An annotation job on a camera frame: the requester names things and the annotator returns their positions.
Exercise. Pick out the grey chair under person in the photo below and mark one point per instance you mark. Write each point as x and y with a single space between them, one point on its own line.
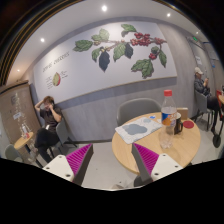
63 136

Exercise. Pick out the grey upholstered chair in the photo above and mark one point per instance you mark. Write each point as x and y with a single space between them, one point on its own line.
136 107

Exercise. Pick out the red round coaster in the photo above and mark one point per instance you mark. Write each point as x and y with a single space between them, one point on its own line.
188 124

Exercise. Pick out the seated person with cap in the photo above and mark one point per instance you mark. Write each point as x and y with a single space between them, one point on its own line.
201 86

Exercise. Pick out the grey chair at far left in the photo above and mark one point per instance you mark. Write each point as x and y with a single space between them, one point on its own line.
12 154

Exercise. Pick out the brown cardboard box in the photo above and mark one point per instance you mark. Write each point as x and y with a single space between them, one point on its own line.
183 112

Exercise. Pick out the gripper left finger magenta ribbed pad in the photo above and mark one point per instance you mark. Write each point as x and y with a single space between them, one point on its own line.
73 166

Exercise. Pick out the clear plastic bottle, red cap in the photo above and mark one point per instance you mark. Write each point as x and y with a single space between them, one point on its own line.
168 120

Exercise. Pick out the white paper placemat, grey print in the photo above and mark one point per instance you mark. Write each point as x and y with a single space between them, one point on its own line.
136 130

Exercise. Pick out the seated person in black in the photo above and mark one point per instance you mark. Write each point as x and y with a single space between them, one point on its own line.
47 136

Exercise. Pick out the grey chair at right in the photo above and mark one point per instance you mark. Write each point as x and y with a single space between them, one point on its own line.
201 103

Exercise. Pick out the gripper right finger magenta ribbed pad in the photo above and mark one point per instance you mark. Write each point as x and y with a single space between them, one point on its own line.
153 166

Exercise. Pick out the black mug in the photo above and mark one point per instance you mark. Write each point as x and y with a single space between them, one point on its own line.
179 125

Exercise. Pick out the small round side table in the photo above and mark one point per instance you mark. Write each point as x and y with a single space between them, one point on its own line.
22 142

